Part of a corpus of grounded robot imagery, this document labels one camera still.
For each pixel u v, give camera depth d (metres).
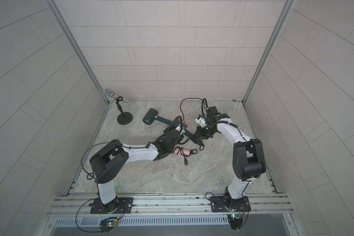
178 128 0.78
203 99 0.80
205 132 0.77
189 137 0.87
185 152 0.86
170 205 0.72
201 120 0.82
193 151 0.88
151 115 1.02
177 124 0.79
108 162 0.48
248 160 0.47
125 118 1.05
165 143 0.68
